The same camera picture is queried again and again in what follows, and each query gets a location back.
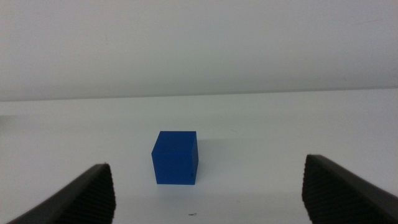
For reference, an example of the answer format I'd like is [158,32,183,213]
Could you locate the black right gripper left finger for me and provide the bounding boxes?
[6,163,116,224]

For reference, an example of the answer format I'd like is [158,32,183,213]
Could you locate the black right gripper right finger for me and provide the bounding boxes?
[301,154,398,224]

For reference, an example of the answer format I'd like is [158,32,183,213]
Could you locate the blue cube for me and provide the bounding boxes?
[151,131,199,185]

